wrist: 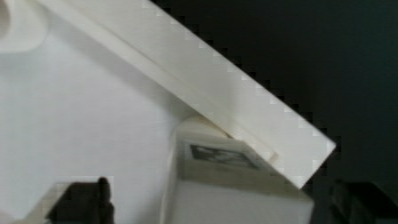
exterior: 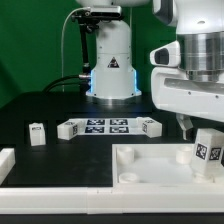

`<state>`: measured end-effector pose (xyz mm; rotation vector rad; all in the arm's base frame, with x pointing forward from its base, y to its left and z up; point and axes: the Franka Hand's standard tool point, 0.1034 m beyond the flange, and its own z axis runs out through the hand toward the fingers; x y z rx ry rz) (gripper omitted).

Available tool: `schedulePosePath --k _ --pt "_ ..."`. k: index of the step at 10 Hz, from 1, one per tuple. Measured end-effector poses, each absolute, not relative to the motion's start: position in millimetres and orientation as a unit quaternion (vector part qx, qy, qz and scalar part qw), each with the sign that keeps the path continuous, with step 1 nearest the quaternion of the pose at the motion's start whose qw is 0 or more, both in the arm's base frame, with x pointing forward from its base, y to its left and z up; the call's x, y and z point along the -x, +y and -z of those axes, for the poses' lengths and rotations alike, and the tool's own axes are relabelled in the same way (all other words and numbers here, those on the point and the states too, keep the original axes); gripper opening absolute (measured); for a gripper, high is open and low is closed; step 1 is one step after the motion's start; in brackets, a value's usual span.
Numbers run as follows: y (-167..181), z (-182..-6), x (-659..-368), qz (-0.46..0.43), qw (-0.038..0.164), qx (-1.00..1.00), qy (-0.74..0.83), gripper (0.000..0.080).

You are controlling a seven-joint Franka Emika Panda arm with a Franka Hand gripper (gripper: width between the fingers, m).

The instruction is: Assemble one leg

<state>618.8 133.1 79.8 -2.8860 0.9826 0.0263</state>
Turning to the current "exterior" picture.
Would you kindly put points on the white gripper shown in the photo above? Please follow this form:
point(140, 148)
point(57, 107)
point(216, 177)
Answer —
point(172, 91)

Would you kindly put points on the white square table top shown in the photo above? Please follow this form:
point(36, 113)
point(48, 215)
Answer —
point(163, 164)

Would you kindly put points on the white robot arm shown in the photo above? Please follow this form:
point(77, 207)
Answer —
point(188, 74)

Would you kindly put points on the white sheet with tags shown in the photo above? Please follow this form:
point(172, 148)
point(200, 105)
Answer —
point(106, 126)

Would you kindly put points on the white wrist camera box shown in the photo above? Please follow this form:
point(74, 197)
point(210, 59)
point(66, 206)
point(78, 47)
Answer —
point(167, 55)

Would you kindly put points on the white front fence rail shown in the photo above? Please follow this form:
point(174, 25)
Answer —
point(124, 199)

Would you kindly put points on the white fence rail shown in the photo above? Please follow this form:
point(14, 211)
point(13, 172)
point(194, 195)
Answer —
point(124, 199)
point(7, 161)

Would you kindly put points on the black camera stand pole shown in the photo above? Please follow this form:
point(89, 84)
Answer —
point(85, 58)

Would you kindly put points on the black camera on stand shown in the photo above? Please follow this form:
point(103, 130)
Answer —
point(98, 13)

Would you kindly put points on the white left fence rail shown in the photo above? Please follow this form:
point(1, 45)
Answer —
point(7, 161)

